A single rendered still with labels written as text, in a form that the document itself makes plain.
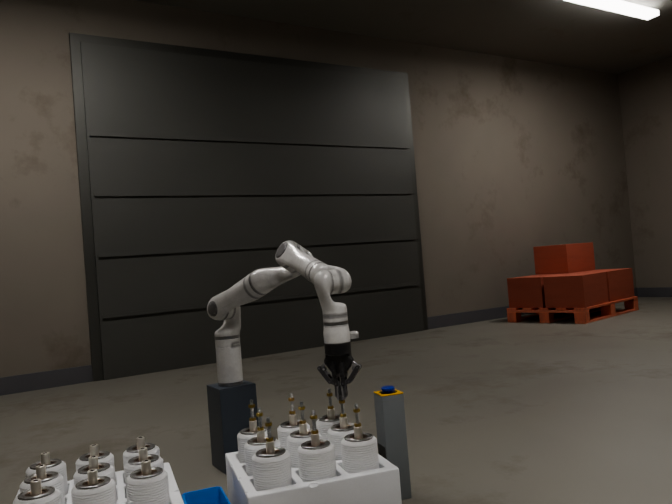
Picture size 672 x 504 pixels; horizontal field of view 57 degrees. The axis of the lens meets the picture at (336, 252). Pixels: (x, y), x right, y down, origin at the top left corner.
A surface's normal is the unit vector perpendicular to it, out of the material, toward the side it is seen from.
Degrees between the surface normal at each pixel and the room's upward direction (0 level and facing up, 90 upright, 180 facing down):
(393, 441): 90
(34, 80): 90
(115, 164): 90
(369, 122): 90
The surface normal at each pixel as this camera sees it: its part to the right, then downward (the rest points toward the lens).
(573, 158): 0.51, -0.06
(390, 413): 0.31, -0.04
